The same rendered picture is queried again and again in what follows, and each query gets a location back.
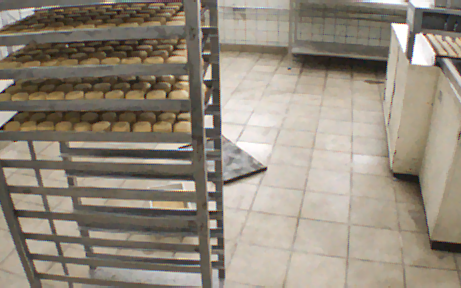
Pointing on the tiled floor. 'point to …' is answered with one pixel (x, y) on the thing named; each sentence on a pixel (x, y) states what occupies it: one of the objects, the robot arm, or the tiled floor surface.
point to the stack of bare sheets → (233, 161)
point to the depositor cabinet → (410, 103)
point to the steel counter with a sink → (339, 42)
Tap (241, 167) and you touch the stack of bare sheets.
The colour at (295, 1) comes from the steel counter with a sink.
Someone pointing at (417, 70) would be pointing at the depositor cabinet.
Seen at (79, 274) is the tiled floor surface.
